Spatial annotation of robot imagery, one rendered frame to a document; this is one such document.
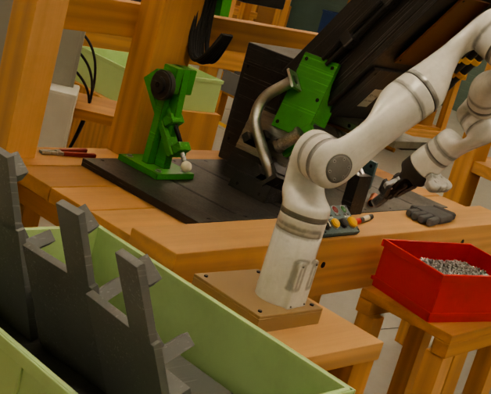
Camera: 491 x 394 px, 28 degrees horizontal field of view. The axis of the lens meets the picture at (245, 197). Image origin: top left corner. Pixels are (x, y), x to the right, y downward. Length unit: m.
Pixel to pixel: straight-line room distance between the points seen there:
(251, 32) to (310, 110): 0.51
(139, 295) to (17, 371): 0.21
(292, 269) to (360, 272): 0.68
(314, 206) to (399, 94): 0.26
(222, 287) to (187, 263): 0.13
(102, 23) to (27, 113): 0.34
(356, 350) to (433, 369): 0.46
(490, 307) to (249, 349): 1.01
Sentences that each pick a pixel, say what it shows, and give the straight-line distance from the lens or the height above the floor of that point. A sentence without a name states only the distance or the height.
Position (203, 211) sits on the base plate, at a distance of 2.25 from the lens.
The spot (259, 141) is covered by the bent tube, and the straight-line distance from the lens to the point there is 2.52.
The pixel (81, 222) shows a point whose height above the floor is 1.12.
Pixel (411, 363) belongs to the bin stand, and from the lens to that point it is 2.67.
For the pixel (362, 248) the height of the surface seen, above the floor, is 0.87.
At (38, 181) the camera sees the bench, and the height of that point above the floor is 0.88.
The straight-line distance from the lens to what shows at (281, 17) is 7.64.
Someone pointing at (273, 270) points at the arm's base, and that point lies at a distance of 1.84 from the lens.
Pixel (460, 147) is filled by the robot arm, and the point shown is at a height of 1.20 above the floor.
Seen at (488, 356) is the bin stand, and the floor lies 0.69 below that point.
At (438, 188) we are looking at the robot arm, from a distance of 2.25.
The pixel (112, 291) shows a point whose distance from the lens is 1.39.
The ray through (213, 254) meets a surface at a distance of 2.01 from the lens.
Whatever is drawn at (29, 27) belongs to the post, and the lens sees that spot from 2.31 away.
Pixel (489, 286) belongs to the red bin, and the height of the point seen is 0.89.
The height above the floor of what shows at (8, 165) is 1.14.
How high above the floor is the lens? 1.53
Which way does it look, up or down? 15 degrees down
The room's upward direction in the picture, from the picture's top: 16 degrees clockwise
